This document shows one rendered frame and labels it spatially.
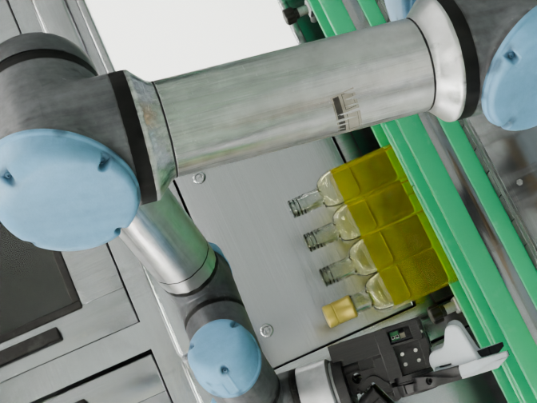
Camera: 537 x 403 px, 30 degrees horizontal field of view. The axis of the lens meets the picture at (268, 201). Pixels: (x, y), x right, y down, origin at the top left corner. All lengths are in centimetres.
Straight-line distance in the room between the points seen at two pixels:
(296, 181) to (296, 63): 84
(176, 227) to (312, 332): 58
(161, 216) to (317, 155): 66
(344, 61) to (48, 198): 27
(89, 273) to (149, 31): 43
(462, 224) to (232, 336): 44
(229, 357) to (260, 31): 82
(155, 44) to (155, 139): 97
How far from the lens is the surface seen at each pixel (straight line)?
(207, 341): 111
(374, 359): 119
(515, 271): 141
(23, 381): 170
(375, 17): 161
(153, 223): 107
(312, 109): 85
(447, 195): 142
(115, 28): 180
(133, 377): 168
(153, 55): 177
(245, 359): 109
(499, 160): 143
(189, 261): 113
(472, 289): 147
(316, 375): 118
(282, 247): 165
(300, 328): 163
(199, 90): 84
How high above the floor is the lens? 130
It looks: 5 degrees down
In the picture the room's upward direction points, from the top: 113 degrees counter-clockwise
